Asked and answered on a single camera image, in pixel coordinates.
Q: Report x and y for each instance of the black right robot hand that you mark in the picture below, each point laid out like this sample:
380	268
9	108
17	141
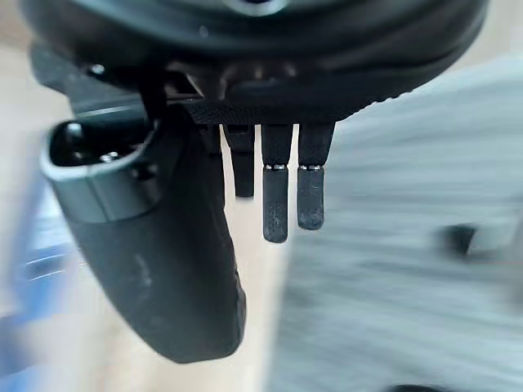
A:
171	253

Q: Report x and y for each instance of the silver robot leg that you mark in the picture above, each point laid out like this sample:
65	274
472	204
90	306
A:
400	212

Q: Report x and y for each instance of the blue blurred object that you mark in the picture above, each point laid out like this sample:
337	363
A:
28	261

